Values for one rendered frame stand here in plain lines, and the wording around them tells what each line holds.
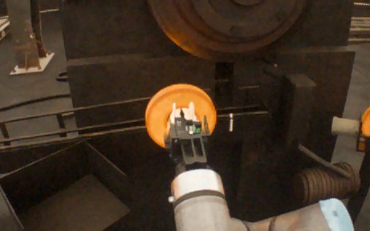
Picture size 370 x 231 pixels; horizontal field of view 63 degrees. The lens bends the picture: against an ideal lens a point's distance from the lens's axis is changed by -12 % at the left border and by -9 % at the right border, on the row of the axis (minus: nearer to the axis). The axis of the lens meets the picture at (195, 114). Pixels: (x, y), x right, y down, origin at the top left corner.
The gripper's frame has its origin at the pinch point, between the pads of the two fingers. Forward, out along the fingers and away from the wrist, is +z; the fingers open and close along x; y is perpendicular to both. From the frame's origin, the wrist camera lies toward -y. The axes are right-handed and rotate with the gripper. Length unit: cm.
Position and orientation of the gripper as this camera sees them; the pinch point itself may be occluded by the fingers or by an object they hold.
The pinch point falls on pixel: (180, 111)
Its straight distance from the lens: 74.3
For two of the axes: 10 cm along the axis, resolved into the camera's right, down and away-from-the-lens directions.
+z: -1.5, -7.1, 6.9
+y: 0.5, -7.0, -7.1
